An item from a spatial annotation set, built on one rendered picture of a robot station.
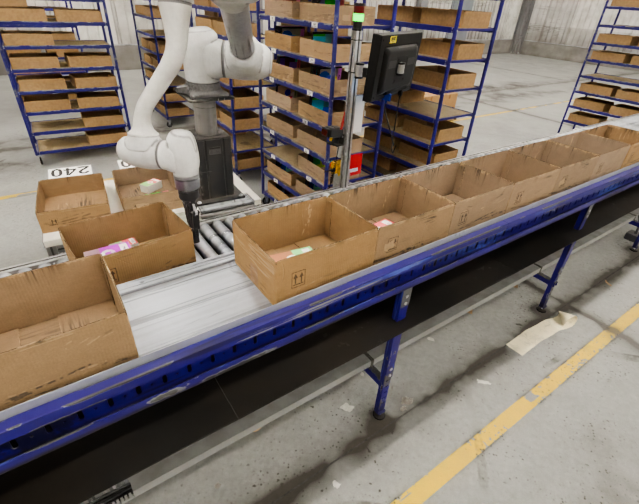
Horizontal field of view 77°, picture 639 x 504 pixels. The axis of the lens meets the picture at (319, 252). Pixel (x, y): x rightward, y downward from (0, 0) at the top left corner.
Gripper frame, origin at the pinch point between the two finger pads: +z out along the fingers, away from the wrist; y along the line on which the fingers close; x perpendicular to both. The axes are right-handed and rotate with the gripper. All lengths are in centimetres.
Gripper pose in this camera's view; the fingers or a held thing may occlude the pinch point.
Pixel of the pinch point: (194, 235)
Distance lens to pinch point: 167.5
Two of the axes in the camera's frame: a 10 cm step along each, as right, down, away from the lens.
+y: -5.7, -4.7, 6.7
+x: -8.2, 2.8, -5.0
